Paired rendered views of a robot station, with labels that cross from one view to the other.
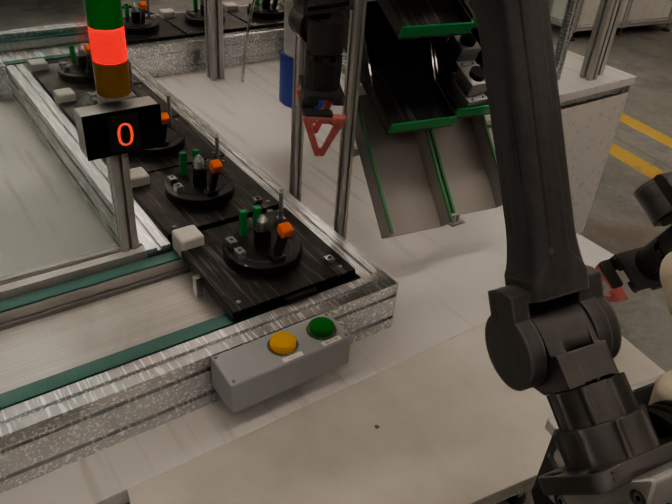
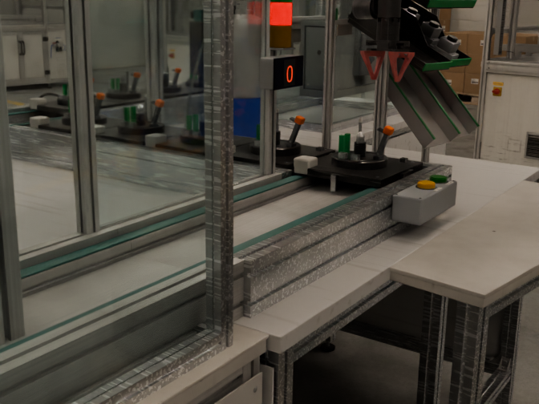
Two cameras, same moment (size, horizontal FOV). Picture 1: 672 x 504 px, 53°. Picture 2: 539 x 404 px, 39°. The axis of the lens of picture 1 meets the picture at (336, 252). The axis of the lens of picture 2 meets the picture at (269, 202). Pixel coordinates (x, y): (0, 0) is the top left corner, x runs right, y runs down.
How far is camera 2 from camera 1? 1.21 m
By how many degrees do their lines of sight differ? 26
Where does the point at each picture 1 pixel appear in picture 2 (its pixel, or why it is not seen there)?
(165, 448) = (388, 253)
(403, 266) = not seen: hidden behind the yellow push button
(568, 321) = not seen: outside the picture
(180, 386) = (381, 216)
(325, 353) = (449, 191)
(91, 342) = (297, 214)
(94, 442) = (350, 250)
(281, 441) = (450, 242)
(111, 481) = (377, 265)
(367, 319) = not seen: hidden behind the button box
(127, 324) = (306, 207)
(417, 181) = (426, 115)
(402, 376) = (481, 216)
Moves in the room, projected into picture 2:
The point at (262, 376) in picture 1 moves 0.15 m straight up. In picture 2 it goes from (431, 197) to (435, 130)
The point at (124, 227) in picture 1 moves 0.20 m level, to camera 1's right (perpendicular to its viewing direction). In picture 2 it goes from (270, 154) to (347, 150)
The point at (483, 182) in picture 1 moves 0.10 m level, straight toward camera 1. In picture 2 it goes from (455, 119) to (468, 125)
